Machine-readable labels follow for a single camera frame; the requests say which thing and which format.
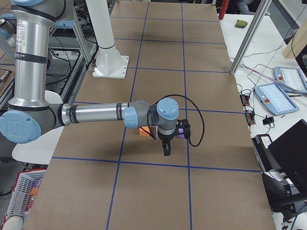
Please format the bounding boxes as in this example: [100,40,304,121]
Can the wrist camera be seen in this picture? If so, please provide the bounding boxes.
[176,119,191,141]

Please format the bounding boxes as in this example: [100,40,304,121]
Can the purple foam block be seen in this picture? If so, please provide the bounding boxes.
[175,121,189,139]

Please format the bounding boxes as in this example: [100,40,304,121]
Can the near teach pendant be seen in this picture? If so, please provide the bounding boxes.
[254,83,299,115]

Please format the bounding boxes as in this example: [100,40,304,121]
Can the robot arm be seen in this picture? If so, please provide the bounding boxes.
[0,0,180,156]

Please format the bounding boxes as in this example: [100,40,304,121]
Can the reacher grabber tool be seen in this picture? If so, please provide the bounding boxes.
[239,64,307,97]

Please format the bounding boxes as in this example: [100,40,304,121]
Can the orange foam block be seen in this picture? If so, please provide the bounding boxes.
[139,126,150,137]

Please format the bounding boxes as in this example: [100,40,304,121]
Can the far teach pendant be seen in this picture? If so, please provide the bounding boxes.
[273,67,307,93]

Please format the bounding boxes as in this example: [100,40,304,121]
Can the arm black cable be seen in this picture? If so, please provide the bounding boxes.
[140,94,205,147]

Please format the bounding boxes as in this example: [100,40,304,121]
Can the aluminium frame post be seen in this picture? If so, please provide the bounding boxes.
[229,0,272,75]

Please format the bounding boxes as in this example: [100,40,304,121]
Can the teach pendant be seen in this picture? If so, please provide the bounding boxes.
[273,67,307,93]
[254,83,299,115]

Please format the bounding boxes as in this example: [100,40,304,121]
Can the white chair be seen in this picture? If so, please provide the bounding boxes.
[12,90,65,165]

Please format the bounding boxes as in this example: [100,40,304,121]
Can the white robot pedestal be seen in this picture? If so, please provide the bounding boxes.
[86,0,129,79]

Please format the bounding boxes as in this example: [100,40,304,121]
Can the white plastic basket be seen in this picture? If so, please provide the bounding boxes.
[3,169,46,223]

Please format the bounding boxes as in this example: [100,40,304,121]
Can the black laptop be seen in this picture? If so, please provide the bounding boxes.
[269,119,307,192]

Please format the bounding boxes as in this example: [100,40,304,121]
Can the green bean bag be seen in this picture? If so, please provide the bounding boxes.
[235,20,248,28]

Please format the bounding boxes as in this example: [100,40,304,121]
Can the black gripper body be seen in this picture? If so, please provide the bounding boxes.
[158,133,174,148]

